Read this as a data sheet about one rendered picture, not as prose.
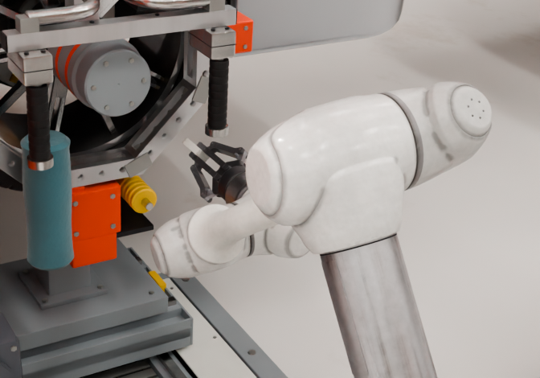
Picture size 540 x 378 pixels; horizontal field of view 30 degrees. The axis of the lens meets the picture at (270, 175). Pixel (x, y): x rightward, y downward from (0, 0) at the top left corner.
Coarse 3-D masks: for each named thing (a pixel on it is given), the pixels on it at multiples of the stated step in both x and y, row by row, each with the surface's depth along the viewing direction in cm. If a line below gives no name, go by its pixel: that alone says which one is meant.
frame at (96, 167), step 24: (192, 48) 207; (192, 72) 207; (168, 96) 211; (192, 96) 207; (168, 120) 206; (0, 144) 189; (144, 144) 207; (0, 168) 192; (72, 168) 200; (96, 168) 202; (120, 168) 210; (144, 168) 208
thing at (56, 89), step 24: (48, 0) 194; (48, 24) 200; (0, 48) 193; (144, 48) 224; (168, 48) 215; (168, 72) 214; (48, 96) 203; (0, 120) 214; (24, 120) 220; (72, 120) 222; (96, 120) 220; (120, 120) 216; (144, 120) 214; (72, 144) 212; (96, 144) 211
